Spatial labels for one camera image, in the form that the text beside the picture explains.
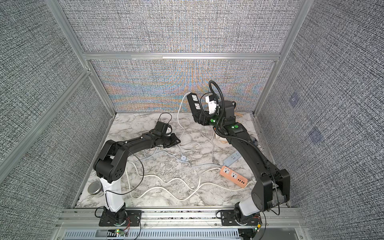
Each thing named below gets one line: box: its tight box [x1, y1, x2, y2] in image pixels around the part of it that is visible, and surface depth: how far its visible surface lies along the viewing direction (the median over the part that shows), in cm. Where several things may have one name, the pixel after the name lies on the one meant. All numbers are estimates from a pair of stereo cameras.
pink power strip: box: [219, 166, 248, 188], surface depth 86 cm
